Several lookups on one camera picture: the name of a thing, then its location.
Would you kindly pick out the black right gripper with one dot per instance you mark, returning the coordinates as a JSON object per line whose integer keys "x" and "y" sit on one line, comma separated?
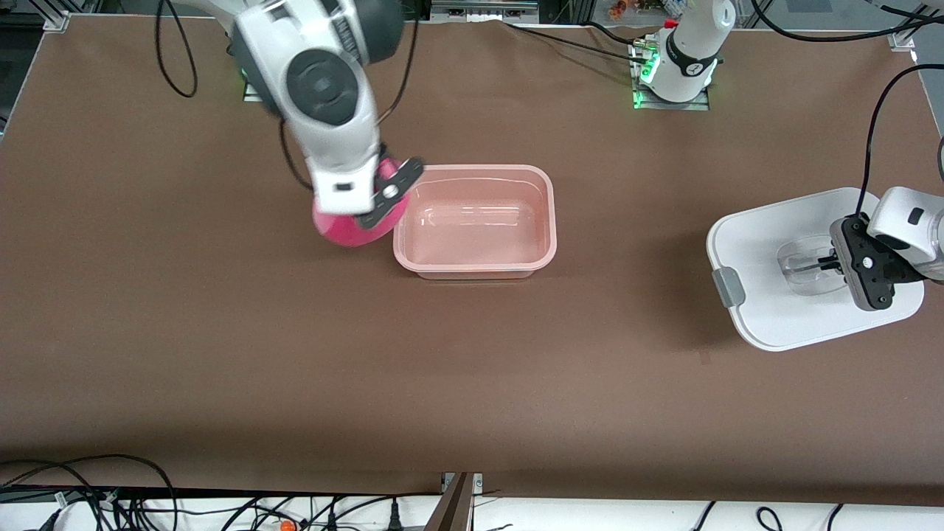
{"x": 383, "y": 149}

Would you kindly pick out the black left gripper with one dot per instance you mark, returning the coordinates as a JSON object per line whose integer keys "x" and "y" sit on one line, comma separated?
{"x": 838, "y": 261}

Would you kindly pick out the pink plush toy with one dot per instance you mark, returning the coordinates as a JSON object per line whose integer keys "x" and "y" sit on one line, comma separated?
{"x": 346, "y": 232}

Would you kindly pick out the white box lid grey clips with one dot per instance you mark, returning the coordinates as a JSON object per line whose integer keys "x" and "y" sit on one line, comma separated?
{"x": 759, "y": 236}

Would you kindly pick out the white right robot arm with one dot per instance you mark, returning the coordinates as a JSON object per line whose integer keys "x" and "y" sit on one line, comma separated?
{"x": 324, "y": 140}

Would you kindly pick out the pink plastic box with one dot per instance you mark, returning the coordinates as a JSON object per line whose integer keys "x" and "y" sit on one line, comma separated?
{"x": 472, "y": 236}

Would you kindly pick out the brown table cover sheet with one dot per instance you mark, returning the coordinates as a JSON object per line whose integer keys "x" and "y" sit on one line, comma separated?
{"x": 472, "y": 383}

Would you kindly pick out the orange figurine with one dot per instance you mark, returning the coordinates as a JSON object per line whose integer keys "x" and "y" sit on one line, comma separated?
{"x": 618, "y": 9}

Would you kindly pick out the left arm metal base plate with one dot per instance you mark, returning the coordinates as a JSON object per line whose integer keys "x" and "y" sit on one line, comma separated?
{"x": 700, "y": 105}

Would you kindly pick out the metal rail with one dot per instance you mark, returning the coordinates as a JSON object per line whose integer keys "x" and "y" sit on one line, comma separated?
{"x": 483, "y": 9}

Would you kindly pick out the metal corner bracket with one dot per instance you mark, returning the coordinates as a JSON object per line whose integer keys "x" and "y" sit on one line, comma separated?
{"x": 57, "y": 21}
{"x": 901, "y": 39}

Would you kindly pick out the aluminium profile post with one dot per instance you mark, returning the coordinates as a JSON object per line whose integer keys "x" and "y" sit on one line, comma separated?
{"x": 451, "y": 509}

